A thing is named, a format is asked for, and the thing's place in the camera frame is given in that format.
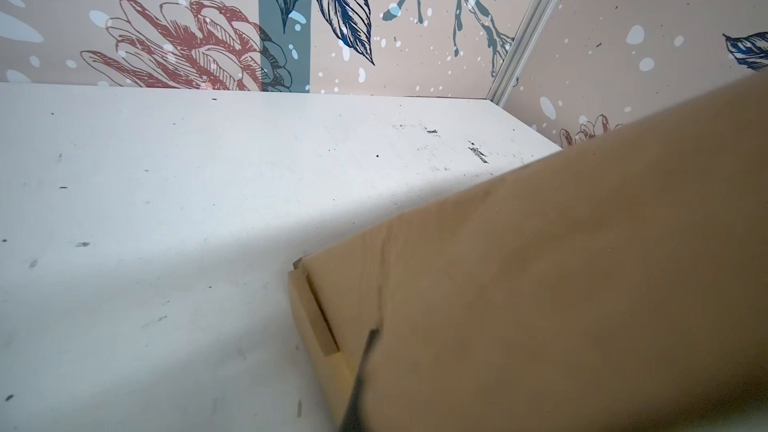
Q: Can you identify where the brown cardboard paper box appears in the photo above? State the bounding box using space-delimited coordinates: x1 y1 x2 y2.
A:
288 72 767 431

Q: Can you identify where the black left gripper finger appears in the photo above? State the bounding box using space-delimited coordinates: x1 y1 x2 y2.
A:
339 328 381 432

